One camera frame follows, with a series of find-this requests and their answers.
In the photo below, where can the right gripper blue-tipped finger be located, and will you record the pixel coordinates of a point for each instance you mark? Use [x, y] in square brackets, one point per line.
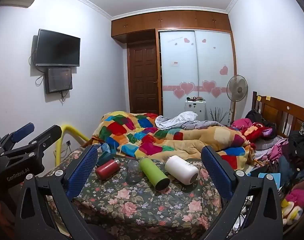
[22, 131]

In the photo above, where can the dried twig bundle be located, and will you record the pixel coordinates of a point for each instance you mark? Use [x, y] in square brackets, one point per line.
[218, 114]

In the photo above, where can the white thermos bottle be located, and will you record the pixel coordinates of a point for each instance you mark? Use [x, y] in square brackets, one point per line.
[181, 170]

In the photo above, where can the pink plush toy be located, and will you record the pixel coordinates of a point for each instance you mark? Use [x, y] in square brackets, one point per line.
[297, 197]

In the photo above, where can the brown wooden door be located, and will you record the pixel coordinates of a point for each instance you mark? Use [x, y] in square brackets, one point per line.
[143, 78]

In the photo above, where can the black wall television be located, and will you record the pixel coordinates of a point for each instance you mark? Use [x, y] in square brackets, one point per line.
[56, 49]

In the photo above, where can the red thermos bottle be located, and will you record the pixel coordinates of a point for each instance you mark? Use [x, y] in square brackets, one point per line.
[108, 169]

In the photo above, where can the blue booklet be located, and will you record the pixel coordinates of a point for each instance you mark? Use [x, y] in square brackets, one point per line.
[276, 177]

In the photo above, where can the colourful patchwork blanket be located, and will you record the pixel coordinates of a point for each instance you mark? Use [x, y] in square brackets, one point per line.
[136, 135]

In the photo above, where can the white yellow plush toy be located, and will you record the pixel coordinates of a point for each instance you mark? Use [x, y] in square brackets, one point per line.
[291, 213]

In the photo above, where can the pink clothing pile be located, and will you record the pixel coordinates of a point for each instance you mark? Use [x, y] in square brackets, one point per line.
[241, 124]

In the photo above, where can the white standing fan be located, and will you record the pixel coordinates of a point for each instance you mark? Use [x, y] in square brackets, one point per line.
[236, 90]

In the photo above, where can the green thermos bottle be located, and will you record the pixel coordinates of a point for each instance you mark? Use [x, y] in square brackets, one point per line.
[154, 174]

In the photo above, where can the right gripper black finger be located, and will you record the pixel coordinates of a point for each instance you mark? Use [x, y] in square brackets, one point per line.
[48, 136]

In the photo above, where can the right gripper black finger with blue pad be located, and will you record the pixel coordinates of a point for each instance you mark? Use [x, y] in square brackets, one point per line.
[252, 209]
[34, 219]

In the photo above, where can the floral tablecloth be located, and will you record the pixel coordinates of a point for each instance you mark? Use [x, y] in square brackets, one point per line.
[137, 211]

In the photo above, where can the clear glass cup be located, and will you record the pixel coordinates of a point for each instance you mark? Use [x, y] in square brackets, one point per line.
[134, 173]

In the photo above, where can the brown wooden headboard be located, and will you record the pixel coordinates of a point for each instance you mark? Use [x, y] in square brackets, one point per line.
[285, 115]

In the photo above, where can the red plush toy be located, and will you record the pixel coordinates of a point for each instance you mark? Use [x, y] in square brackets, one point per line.
[257, 131]

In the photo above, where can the brown overhead wooden cabinets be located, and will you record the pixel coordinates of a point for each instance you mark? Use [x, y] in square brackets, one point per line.
[143, 26]

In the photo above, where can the grey white crumpled cloth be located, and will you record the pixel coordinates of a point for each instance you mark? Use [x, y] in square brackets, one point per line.
[185, 120]

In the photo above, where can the white small cabinet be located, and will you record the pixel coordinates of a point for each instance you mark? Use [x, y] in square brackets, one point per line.
[198, 107]

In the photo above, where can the small black wall monitor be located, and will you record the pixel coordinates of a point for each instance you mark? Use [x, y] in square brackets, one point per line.
[58, 80]

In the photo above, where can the white sliding wardrobe with hearts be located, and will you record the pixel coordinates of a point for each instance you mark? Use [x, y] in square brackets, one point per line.
[196, 65]

